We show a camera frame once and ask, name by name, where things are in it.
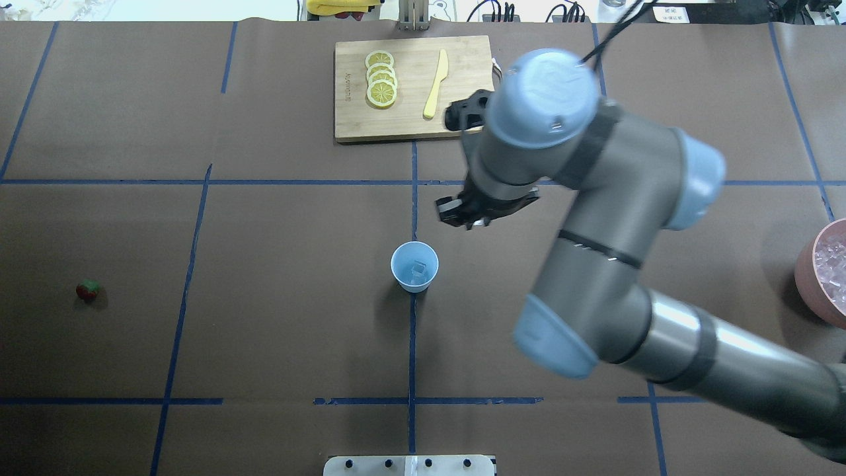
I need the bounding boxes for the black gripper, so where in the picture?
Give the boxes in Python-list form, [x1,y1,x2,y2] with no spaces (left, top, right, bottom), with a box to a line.
[435,186,540,229]

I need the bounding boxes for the clear ice cube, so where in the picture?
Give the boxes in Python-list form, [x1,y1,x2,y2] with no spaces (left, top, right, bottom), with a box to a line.
[410,261,428,286]

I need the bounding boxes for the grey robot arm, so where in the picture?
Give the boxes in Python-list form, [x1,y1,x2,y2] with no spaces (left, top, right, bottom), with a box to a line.
[436,49,845,463]

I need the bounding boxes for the light blue cup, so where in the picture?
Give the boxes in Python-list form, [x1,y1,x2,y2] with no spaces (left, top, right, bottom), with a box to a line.
[390,241,440,294]

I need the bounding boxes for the pile of clear ice cubes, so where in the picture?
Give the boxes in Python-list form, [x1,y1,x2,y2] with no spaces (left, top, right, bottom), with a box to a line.
[813,233,845,314]

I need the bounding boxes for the yellow plastic knife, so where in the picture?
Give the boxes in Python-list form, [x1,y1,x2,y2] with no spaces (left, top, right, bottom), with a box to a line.
[422,49,449,120]

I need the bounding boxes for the bamboo cutting board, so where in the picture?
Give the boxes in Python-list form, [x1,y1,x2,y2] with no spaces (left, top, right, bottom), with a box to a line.
[334,35,493,143]

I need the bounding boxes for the lemon slices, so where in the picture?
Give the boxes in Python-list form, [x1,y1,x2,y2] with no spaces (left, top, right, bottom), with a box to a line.
[365,50,399,109]

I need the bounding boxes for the white power strip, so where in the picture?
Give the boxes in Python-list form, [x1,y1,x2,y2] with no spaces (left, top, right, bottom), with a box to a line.
[428,0,457,21]

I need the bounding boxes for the yellow cloth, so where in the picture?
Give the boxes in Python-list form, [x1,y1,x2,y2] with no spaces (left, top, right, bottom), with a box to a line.
[306,0,384,17]

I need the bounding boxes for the red strawberry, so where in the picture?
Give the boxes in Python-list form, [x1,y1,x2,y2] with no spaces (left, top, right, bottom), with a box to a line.
[75,278,100,303]

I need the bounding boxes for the pink bowl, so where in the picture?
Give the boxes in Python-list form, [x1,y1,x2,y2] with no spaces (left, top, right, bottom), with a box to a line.
[794,219,845,329]

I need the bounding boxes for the crumpled clear plastic bag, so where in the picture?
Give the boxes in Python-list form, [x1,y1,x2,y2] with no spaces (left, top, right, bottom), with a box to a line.
[1,1,114,21]

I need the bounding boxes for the aluminium frame post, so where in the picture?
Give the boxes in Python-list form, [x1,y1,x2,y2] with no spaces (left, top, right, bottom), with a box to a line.
[397,0,431,31]

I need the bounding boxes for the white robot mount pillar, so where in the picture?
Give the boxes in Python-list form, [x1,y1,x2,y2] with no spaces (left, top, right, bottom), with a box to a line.
[323,454,498,475]

